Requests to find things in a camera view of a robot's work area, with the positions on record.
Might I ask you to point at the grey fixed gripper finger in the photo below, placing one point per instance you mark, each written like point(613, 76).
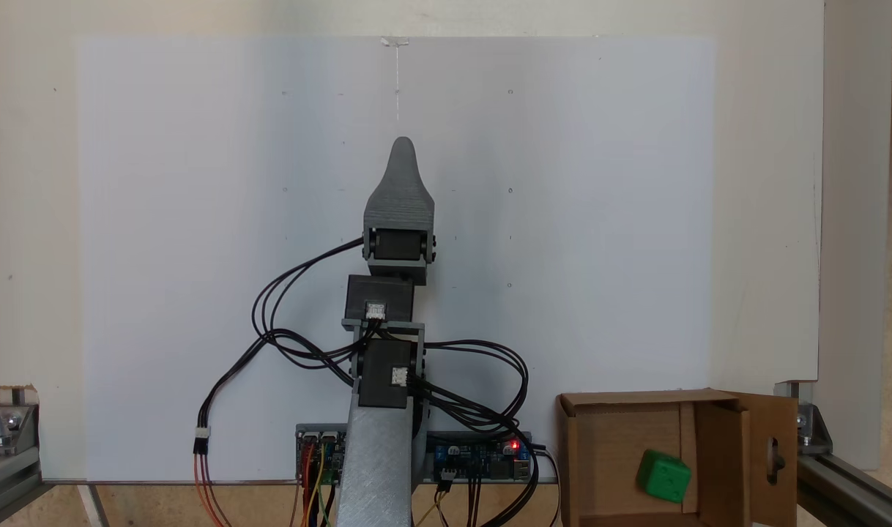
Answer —
point(402, 197)

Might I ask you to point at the green dice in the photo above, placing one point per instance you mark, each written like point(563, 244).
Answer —
point(663, 477)

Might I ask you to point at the clear tape strip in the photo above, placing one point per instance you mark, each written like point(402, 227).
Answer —
point(395, 42)

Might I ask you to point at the white paper sheet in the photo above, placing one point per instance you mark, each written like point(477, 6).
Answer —
point(600, 219)

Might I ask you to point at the green circuit board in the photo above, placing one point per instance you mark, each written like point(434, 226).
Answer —
point(336, 457)

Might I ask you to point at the blue circuit board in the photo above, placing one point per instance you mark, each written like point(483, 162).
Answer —
point(482, 457)

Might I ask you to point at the brown cardboard box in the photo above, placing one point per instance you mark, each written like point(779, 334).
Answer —
point(622, 439)

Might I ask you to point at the grey metal bar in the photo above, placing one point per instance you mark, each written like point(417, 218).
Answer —
point(94, 505)

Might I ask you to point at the aluminium corner bracket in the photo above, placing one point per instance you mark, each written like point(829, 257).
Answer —
point(812, 428)
point(10, 428)

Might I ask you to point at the aluminium extrusion rail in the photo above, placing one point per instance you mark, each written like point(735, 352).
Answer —
point(849, 494)
point(6, 479)

